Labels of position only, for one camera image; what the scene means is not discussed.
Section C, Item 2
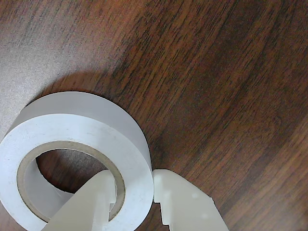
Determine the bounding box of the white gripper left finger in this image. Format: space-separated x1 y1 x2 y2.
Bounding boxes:
39 169 116 231

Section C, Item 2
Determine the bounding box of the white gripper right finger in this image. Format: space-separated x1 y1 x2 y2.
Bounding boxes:
153 169 229 231

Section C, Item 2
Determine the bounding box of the white tape roll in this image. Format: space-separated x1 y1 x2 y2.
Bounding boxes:
0 90 154 231

